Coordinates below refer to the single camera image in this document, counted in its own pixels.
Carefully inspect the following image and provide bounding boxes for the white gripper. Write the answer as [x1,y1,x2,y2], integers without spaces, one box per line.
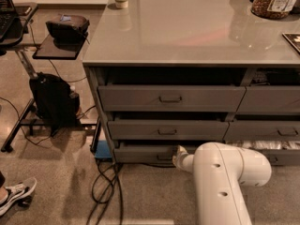
[172,145,194,173]

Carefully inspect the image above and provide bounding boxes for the grey drawer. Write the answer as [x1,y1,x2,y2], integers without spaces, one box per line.
[228,141,300,166]
[238,86,300,113]
[97,85,246,113]
[108,120,229,141]
[114,141,204,164]
[224,121,300,142]

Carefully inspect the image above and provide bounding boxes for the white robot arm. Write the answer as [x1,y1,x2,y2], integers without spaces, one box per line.
[172,142,272,225]

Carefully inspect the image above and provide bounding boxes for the grey drawer cabinet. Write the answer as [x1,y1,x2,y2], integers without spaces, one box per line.
[83,0,300,159]

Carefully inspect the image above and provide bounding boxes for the blue box on floor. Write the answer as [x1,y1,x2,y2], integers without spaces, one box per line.
[95,141,112,159]

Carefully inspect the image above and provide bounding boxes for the black backpack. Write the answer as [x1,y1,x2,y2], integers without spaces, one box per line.
[29,72,80,137]

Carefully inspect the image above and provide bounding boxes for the dark card on counter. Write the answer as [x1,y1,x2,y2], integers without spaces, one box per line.
[282,33,300,53]

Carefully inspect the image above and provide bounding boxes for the black pouch on tray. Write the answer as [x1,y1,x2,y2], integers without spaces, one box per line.
[46,14,90,41]

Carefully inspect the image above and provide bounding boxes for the white sneaker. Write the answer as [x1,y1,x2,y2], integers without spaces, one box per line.
[0,177,37,216]

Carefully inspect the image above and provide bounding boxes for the jar of nuts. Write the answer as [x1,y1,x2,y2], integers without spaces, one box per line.
[251,0,297,20]

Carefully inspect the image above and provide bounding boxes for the black laptop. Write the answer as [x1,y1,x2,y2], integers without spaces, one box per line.
[0,0,18,39]

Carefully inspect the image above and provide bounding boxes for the black floor cables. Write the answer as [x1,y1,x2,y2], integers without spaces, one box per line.
[85,159,176,225]

